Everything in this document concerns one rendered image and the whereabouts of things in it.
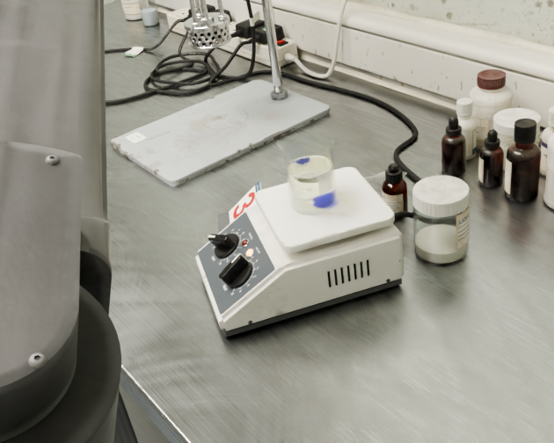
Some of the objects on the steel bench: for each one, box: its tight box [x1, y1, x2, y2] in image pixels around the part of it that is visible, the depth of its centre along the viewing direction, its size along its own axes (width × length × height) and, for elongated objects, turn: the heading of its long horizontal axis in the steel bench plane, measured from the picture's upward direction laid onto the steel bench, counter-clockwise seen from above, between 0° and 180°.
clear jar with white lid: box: [412, 176, 470, 265], centre depth 78 cm, size 6×6×8 cm
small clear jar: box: [493, 108, 541, 171], centre depth 92 cm, size 6×6×7 cm
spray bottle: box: [138, 0, 159, 26], centre depth 162 cm, size 4×4×11 cm
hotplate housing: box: [195, 205, 404, 337], centre depth 77 cm, size 22×13×8 cm, turn 118°
